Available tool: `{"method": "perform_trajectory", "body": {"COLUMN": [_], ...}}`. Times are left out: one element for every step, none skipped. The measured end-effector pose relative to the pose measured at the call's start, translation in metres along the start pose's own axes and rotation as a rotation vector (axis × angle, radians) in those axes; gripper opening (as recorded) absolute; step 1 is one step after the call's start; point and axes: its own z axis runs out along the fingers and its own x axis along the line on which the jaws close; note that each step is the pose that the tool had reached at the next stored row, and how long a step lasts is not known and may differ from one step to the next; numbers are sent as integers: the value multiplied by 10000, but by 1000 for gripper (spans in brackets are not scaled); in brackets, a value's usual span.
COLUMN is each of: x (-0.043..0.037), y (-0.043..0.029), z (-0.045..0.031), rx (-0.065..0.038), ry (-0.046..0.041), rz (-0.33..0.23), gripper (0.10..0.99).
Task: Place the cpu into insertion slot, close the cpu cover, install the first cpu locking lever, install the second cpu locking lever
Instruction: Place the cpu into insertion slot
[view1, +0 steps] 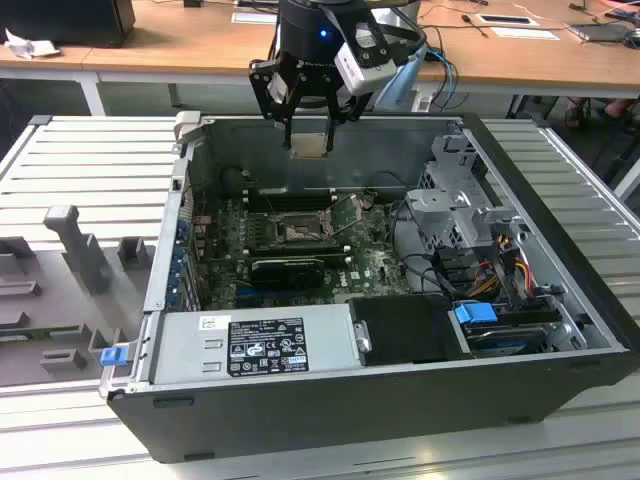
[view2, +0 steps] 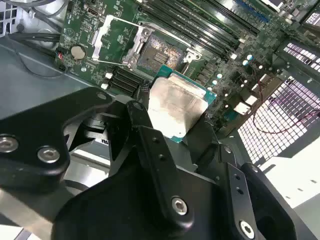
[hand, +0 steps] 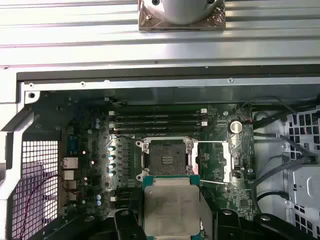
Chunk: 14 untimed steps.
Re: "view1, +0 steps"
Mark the black open PC case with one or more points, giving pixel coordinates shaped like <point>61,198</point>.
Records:
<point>300,425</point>

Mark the black box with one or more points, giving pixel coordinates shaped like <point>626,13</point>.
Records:
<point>65,20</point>

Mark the black plastic shroud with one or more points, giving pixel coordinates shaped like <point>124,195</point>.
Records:
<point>400,330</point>

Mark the black RAM slot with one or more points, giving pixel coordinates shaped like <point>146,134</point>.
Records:
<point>290,191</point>
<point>290,201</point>
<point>290,196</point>
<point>290,206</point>

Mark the black graphics card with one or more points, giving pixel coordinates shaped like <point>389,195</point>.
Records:
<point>285,275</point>

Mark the green RAM stick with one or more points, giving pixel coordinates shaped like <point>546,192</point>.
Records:
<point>40,330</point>

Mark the green motherboard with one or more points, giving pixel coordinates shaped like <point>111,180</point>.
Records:
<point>370,260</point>

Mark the blue case latch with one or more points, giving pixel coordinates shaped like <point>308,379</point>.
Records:
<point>112,357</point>

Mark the grey power supply unit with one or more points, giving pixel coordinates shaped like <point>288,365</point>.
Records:
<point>185,350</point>

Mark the blue expansion slot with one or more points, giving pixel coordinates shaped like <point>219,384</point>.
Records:
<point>248,290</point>

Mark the white paper sheet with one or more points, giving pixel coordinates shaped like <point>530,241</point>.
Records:
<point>525,33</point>
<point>250,17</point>

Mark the hard disk in blue carrier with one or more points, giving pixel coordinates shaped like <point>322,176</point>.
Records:
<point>472,316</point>

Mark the silver topped CPU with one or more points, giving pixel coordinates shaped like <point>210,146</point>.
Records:
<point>309,145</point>

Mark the dark notebook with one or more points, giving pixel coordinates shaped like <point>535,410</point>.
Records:
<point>600,31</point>

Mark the CPU socket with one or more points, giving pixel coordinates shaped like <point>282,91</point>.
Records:
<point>300,227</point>

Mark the small white wrist camera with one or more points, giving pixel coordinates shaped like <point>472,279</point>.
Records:
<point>277,89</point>

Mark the person leg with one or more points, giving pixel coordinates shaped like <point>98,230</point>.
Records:
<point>620,107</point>

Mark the crumpled white paper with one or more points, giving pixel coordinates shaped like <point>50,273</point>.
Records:
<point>30,47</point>

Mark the metal drive cage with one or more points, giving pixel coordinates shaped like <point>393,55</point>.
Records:
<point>435,200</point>

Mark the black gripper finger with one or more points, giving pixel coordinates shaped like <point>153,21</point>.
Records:
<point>260,95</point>
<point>345,107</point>

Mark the pale blue teach pendant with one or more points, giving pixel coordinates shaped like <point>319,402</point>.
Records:
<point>400,85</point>

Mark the grey parts rack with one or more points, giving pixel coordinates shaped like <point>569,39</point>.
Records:
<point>65,310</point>

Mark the black cylindrical component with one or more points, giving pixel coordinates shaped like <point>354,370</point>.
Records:
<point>231,181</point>

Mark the wooden desk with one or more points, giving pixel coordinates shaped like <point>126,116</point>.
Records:
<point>60,60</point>
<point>200,45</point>

